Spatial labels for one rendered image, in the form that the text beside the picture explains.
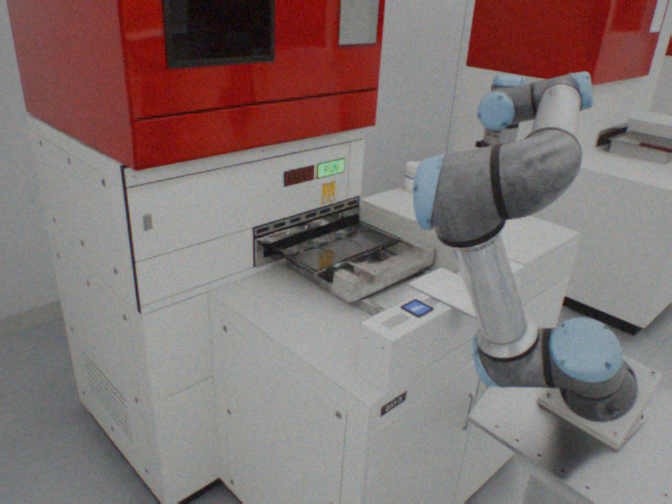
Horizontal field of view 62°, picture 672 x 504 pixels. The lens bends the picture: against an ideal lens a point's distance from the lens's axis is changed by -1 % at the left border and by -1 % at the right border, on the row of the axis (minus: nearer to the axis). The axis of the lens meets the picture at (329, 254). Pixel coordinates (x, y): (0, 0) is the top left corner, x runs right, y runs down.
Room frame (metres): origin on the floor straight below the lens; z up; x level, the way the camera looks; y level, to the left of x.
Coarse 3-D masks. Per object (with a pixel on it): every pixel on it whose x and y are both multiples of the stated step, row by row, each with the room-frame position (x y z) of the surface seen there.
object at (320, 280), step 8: (288, 264) 1.55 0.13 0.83; (296, 272) 1.52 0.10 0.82; (304, 272) 1.49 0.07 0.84; (312, 280) 1.47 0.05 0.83; (320, 280) 1.44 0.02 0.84; (328, 280) 1.43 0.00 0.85; (328, 288) 1.42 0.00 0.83; (352, 304) 1.35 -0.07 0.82; (360, 304) 1.33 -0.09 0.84; (368, 304) 1.31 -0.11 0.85; (376, 304) 1.31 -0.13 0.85; (368, 312) 1.31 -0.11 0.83; (376, 312) 1.29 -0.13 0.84
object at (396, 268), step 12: (408, 252) 1.58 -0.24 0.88; (384, 264) 1.49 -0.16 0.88; (396, 264) 1.49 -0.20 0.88; (408, 264) 1.50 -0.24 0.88; (420, 264) 1.51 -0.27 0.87; (432, 264) 1.56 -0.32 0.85; (384, 276) 1.41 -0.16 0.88; (396, 276) 1.44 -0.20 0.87; (336, 288) 1.35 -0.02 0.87; (372, 288) 1.36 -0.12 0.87; (348, 300) 1.31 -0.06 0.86
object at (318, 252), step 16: (336, 224) 1.73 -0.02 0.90; (352, 224) 1.74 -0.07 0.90; (288, 240) 1.58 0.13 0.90; (304, 240) 1.59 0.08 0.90; (320, 240) 1.60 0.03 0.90; (336, 240) 1.60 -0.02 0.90; (352, 240) 1.61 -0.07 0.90; (368, 240) 1.62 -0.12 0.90; (384, 240) 1.62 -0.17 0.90; (304, 256) 1.48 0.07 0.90; (320, 256) 1.48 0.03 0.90; (336, 256) 1.49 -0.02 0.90
